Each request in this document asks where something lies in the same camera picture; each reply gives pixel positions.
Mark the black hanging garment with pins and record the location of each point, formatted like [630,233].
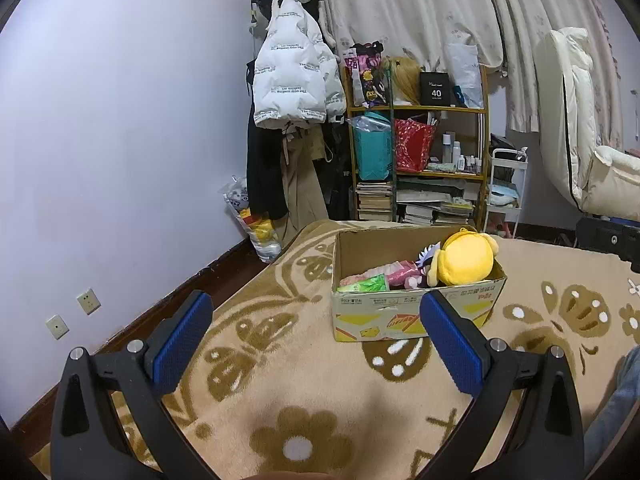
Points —
[337,170]

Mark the white puffer jacket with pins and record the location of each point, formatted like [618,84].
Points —
[290,70]

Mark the green tissue pack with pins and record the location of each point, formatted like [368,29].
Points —
[367,285]

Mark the black coat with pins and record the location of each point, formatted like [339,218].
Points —
[265,170]

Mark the cream recliner chair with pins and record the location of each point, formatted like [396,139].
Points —
[575,110]

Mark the yellow dog plush toy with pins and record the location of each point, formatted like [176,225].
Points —
[465,260]

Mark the wooden shelf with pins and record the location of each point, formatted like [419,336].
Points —
[415,108]

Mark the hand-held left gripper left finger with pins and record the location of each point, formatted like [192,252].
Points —
[180,342]

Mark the clear plastic bag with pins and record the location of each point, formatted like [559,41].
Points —
[260,240]

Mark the wall socket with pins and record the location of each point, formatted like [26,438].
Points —
[88,301]
[56,327]

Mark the white plastic bag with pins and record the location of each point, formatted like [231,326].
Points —
[465,70]

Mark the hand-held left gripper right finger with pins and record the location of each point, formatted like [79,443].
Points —
[450,345]

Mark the red patterned bag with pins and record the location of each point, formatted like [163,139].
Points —
[412,147]

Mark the blonde wig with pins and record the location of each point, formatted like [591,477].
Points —
[405,80]

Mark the person's leg in jeans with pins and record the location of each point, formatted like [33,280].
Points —
[617,400]

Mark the beige garment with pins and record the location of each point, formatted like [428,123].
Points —
[302,185]

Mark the patterned cream curtain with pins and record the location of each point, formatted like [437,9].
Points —
[425,10]

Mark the small black box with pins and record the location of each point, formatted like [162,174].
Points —
[436,92]

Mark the small stack of books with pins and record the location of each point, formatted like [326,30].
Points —
[375,202]

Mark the teal bag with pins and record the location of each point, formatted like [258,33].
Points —
[372,155]

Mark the colourful printed package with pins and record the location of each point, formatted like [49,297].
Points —
[367,75]

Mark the white-haired purple plush doll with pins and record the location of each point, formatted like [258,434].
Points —
[431,252]

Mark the wide pile of books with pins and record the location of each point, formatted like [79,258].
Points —
[430,212]

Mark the printed cardboard box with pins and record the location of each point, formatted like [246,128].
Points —
[370,305]

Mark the group of toiletry bottles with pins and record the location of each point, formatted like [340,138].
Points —
[456,152]

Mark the beige patterned carpet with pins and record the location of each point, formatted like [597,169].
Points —
[300,385]

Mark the white trolley cart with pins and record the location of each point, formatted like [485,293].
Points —
[505,152]

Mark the light blue cloth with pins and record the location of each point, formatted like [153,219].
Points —
[502,195]

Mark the pink and white plush toy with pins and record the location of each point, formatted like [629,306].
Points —
[414,280]

